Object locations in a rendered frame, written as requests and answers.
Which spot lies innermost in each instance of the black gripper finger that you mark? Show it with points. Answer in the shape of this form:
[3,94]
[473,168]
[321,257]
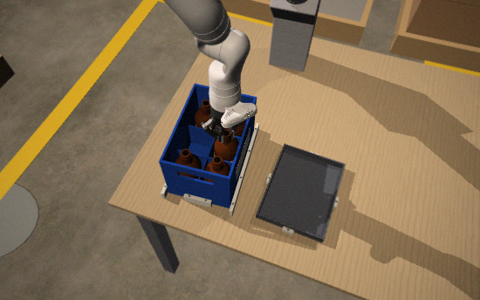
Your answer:
[215,133]
[233,129]

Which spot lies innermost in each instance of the brown glass bottle with cream label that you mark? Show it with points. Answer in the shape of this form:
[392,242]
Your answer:
[228,149]

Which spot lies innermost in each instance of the dark blue crate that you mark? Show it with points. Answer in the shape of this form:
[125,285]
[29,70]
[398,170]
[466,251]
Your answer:
[188,136]

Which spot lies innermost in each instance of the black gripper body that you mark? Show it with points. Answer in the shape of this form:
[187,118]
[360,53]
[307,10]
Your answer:
[216,116]

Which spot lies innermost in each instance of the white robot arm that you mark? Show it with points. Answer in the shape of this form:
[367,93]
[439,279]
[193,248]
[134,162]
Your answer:
[210,24]

